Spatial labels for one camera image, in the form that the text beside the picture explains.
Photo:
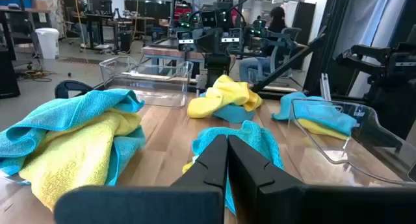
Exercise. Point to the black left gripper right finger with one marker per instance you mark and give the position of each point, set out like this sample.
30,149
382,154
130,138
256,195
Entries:
276,204

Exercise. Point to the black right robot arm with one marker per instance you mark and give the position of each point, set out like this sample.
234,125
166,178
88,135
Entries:
217,71

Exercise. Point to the dark workbench with shelf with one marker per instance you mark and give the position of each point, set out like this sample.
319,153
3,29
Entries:
19,19

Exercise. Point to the grey office chair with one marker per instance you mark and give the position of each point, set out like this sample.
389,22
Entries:
291,34

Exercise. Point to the tall dark cabinet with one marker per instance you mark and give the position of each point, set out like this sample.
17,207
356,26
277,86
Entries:
304,29

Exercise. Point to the person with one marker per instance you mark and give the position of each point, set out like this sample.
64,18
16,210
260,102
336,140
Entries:
278,21

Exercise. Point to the black waste bin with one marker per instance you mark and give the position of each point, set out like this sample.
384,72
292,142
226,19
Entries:
125,42

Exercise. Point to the blue cloth in clear container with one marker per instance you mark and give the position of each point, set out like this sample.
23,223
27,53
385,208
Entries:
373,152

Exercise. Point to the white trash bin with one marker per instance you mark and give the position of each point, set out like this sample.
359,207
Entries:
47,43

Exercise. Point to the clear plastic basket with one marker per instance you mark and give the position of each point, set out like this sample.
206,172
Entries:
152,97

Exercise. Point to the silver metal bracket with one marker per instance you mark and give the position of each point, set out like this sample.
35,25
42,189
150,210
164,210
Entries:
325,87

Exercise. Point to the blue storage bins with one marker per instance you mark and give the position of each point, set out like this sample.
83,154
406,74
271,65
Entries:
14,1

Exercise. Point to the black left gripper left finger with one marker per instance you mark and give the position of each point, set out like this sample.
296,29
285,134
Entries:
195,204

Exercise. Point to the cardboard box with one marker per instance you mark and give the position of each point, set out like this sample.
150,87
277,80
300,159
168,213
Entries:
40,5

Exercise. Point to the red tool chest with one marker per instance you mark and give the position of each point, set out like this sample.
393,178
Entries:
182,12

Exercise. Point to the wooden workshop table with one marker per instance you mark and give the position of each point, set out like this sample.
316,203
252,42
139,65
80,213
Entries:
169,52

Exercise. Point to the black equipment desk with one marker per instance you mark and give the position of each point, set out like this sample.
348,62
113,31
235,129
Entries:
97,22

